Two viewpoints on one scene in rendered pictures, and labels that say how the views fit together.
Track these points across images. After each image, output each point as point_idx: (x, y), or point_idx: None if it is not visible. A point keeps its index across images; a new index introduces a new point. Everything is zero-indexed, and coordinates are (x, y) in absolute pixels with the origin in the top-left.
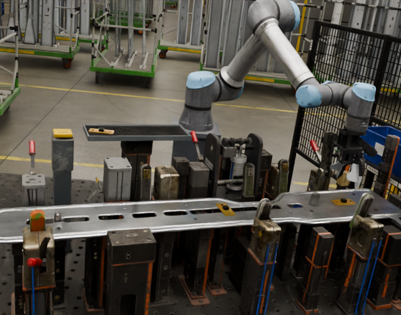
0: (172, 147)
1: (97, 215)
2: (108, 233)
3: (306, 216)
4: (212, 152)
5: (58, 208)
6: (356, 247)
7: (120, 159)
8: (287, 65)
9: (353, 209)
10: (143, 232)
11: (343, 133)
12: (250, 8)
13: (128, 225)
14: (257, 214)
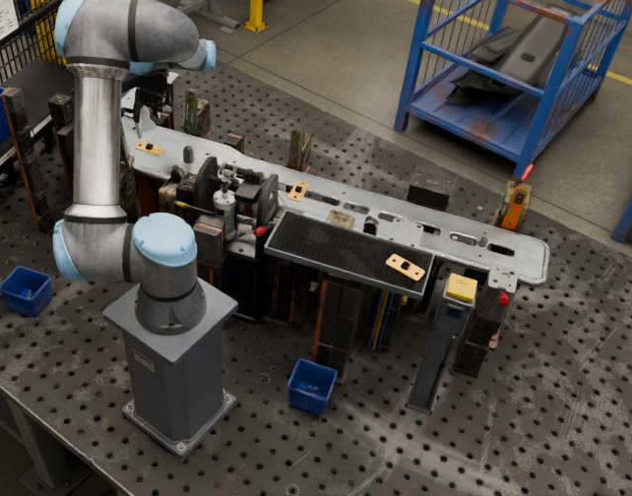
0: (205, 357)
1: (440, 234)
2: (450, 192)
3: (225, 151)
4: (273, 195)
5: (475, 261)
6: (205, 134)
7: (397, 237)
8: (202, 46)
9: (158, 137)
10: (418, 181)
11: (167, 73)
12: (179, 28)
13: (416, 211)
14: (301, 146)
